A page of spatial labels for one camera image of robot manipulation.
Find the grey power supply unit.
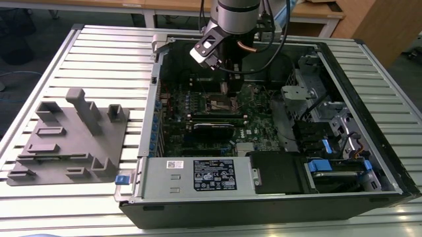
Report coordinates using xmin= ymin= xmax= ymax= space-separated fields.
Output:
xmin=134 ymin=157 xmax=257 ymax=199

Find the black graphics card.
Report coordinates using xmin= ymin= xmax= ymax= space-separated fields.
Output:
xmin=193 ymin=122 xmax=237 ymax=141

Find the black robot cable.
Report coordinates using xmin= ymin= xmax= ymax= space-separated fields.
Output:
xmin=215 ymin=0 xmax=293 ymax=74

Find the copper curved tube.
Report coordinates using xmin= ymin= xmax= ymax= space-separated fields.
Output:
xmin=237 ymin=40 xmax=258 ymax=54

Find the silver chipset heatsink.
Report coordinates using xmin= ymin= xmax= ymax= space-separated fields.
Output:
xmin=237 ymin=142 xmax=257 ymax=152

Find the hard disk blue carrier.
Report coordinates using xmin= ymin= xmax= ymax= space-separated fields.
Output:
xmin=305 ymin=159 xmax=373 ymax=195

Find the black office chair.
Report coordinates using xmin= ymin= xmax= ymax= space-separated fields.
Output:
xmin=0 ymin=7 xmax=38 ymax=65

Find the grey parts rack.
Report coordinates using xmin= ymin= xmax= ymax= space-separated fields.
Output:
xmin=6 ymin=88 xmax=131 ymax=186

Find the orange yellow wire bundle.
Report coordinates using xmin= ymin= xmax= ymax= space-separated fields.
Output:
xmin=349 ymin=147 xmax=370 ymax=161

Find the wooden cabinet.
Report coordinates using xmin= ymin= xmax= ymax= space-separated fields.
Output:
xmin=332 ymin=0 xmax=422 ymax=70

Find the silver metal drive cage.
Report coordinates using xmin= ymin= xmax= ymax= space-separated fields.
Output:
xmin=290 ymin=54 xmax=356 ymax=139

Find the grey flat cable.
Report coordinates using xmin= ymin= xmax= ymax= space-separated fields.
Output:
xmin=269 ymin=98 xmax=299 ymax=151

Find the CPU socket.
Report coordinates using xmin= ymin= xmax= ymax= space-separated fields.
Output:
xmin=205 ymin=93 xmax=241 ymax=114

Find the wire locking lever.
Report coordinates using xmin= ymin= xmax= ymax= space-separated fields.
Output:
xmin=237 ymin=98 xmax=258 ymax=111

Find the green motherboard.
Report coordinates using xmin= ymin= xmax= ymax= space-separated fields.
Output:
xmin=158 ymin=83 xmax=291 ymax=158

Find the black PC case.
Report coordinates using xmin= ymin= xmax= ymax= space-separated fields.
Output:
xmin=114 ymin=33 xmax=422 ymax=230

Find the blue plastic drive latch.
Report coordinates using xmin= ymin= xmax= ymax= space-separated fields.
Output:
xmin=320 ymin=139 xmax=333 ymax=154

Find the black expansion slot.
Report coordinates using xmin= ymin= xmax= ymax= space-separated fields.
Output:
xmin=182 ymin=141 xmax=230 ymax=149
xmin=179 ymin=149 xmax=231 ymax=157

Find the wooden desk white frame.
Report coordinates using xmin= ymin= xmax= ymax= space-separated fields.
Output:
xmin=154 ymin=0 xmax=346 ymax=38
xmin=0 ymin=0 xmax=157 ymax=28

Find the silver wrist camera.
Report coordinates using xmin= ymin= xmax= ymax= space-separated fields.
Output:
xmin=190 ymin=34 xmax=226 ymax=71
xmin=257 ymin=15 xmax=275 ymax=42

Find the black plastic disk bay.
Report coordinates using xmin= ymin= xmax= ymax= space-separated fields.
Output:
xmin=293 ymin=120 xmax=334 ymax=153

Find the grey metal bracket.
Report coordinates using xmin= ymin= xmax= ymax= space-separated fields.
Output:
xmin=281 ymin=85 xmax=317 ymax=109

